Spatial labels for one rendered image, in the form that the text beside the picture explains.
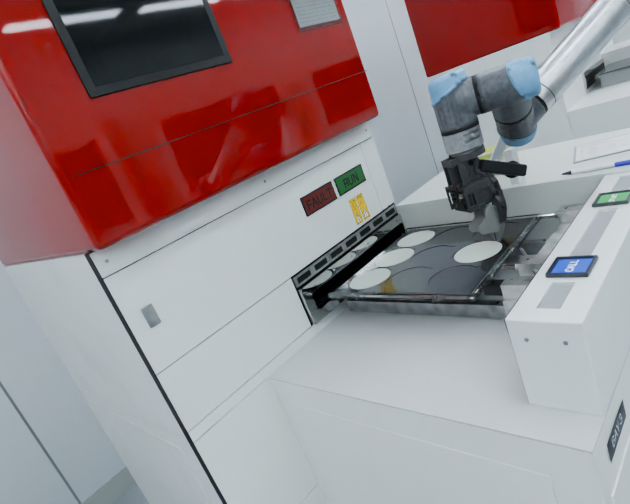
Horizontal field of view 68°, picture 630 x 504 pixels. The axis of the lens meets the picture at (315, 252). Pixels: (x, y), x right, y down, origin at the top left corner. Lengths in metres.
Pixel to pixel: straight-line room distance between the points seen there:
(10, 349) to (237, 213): 1.55
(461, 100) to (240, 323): 0.62
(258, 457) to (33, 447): 1.52
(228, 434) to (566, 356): 0.64
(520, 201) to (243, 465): 0.85
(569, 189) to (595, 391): 0.58
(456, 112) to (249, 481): 0.84
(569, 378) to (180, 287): 0.65
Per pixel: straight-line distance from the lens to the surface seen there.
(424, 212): 1.33
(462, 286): 0.92
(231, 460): 1.03
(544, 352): 0.68
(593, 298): 0.69
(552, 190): 1.18
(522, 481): 0.77
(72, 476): 2.54
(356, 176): 1.26
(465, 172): 1.00
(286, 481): 1.14
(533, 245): 1.17
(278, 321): 1.05
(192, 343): 0.93
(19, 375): 2.37
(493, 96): 0.97
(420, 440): 0.83
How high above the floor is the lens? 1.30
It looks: 16 degrees down
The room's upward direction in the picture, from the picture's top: 22 degrees counter-clockwise
